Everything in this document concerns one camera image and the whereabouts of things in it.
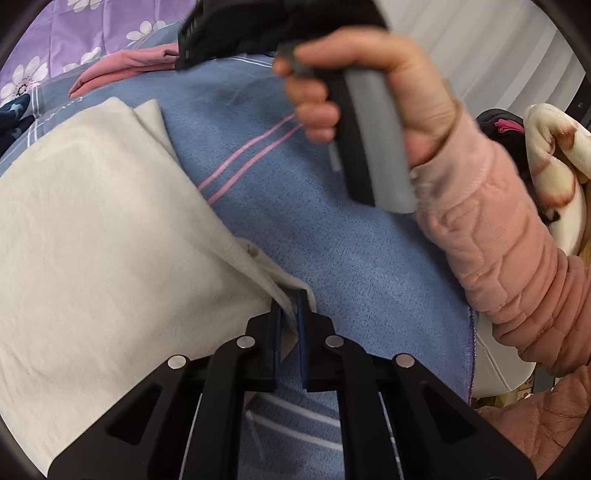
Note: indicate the white bed frame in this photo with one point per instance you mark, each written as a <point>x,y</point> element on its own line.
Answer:
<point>498,369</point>

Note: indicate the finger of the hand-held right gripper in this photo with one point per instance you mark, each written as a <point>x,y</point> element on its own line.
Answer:
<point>207,32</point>

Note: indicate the pink garment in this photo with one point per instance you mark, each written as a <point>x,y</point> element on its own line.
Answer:
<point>124,62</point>

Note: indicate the purple floral quilt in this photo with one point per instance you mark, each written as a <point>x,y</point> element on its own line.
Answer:
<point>60,37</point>

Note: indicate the white pleated curtain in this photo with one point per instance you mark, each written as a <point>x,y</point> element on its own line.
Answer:
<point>485,46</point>

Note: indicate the blue striped bed sheet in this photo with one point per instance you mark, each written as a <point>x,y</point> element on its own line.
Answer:
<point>346,240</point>

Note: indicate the person's right hand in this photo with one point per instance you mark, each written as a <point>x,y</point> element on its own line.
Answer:
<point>415,92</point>

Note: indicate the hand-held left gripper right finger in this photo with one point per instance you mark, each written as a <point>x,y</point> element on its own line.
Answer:
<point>302,341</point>

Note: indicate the person's right forearm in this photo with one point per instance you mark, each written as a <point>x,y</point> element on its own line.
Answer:
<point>498,240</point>

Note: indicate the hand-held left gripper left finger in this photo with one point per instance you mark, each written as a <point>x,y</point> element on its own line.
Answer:
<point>277,341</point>

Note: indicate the navy star print cloth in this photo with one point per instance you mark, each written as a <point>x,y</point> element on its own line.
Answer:
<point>14,115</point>

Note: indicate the white and brown plush toy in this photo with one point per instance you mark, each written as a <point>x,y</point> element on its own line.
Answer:
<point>558,184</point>

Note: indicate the beige long-sleeve shirt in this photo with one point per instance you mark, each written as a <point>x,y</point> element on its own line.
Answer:
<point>101,230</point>

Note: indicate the person's pink jacket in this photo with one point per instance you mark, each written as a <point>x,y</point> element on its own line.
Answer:
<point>545,415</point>

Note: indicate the dark cloth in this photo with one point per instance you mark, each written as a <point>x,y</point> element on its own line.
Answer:
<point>498,122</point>

